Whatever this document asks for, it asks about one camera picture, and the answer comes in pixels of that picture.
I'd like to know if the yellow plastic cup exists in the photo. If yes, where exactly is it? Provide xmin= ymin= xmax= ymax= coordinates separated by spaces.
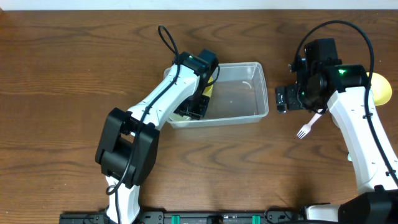
xmin=203 ymin=77 xmax=213 ymax=98

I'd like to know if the yellow plastic bowl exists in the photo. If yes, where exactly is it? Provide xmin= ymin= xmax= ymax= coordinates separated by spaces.
xmin=371 ymin=73 xmax=392 ymax=106

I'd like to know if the white plastic cup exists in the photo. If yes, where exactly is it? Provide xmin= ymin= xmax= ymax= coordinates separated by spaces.
xmin=170 ymin=113 xmax=191 ymax=122

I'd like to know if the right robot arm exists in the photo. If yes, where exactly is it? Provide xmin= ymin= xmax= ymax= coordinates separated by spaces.
xmin=275 ymin=39 xmax=397 ymax=223

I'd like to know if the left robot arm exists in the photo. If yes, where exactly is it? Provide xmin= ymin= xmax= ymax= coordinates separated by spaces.
xmin=95 ymin=49 xmax=220 ymax=223

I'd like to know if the clear plastic storage container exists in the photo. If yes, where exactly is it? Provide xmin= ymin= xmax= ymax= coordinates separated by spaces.
xmin=167 ymin=62 xmax=269 ymax=129

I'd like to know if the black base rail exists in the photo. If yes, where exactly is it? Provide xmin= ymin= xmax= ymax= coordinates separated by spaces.
xmin=59 ymin=208 xmax=304 ymax=224

